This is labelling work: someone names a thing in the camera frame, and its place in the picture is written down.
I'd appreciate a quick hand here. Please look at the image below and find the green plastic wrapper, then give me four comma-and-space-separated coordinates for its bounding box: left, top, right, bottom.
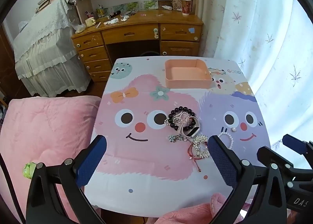
23, 162, 37, 179

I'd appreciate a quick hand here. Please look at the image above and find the long pearl necklace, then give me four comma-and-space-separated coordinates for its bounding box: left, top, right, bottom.
165, 112, 193, 126

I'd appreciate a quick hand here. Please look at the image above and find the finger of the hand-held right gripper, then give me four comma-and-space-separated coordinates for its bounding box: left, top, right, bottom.
257, 146, 297, 180
282, 134, 313, 163

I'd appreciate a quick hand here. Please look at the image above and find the red string bracelet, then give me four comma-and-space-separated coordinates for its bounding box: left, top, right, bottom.
187, 142, 202, 173

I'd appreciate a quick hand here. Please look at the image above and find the cartoon printed tablecloth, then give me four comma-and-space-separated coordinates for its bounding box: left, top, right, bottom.
84, 56, 272, 217

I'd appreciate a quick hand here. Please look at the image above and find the white floral curtain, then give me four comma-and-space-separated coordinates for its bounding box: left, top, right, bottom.
196, 0, 313, 169

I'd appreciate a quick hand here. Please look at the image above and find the pink quilt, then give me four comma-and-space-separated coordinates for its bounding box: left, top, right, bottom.
0, 95, 102, 224

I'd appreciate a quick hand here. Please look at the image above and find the small pearl bracelet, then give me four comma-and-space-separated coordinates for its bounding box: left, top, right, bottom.
218, 131, 234, 150

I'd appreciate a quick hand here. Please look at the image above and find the wooden desk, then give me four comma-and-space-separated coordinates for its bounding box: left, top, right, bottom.
71, 12, 204, 83

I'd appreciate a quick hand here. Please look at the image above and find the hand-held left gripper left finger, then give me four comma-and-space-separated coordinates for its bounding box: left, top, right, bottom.
26, 135, 108, 224

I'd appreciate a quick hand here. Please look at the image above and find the pink fleece blanket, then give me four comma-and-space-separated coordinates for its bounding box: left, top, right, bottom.
154, 192, 246, 224

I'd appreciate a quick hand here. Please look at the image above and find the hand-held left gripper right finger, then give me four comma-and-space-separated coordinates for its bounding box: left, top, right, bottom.
207, 135, 287, 224

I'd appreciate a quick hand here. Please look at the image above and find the white lace cloth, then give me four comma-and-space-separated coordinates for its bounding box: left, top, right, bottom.
11, 0, 92, 97

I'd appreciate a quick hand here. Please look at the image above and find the stack of books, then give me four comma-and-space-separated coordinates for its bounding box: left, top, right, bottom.
35, 0, 66, 14

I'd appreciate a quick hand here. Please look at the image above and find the pink plastic tray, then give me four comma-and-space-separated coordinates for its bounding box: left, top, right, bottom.
164, 59, 213, 89

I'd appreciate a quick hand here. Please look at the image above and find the clear plastic bag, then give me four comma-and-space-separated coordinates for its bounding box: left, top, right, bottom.
73, 23, 86, 34

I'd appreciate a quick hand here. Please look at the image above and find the black bead bracelet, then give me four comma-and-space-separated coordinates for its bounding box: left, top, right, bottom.
168, 107, 197, 134

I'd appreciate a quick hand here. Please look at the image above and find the rhinestone hair clip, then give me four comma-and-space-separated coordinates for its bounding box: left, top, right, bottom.
190, 135, 211, 159

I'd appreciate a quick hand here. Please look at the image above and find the red paper cup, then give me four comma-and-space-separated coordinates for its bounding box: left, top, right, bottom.
181, 0, 193, 16

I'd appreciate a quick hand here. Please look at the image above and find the pink strap watch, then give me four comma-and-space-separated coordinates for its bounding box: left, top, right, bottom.
178, 116, 201, 139

